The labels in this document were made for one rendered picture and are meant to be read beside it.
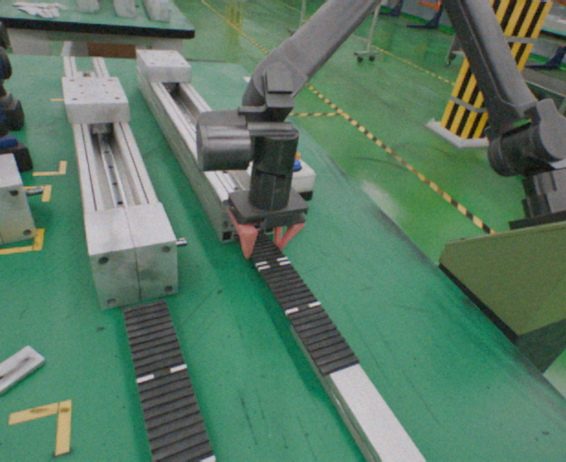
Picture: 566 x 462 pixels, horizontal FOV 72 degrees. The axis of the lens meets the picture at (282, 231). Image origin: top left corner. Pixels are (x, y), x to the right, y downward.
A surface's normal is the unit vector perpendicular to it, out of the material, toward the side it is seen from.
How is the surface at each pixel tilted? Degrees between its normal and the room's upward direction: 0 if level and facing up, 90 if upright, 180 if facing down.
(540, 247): 90
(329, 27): 48
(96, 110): 90
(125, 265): 90
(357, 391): 0
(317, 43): 43
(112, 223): 0
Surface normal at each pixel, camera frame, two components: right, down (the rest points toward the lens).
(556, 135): 0.31, -0.15
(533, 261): -0.91, 0.15
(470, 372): 0.13, -0.80
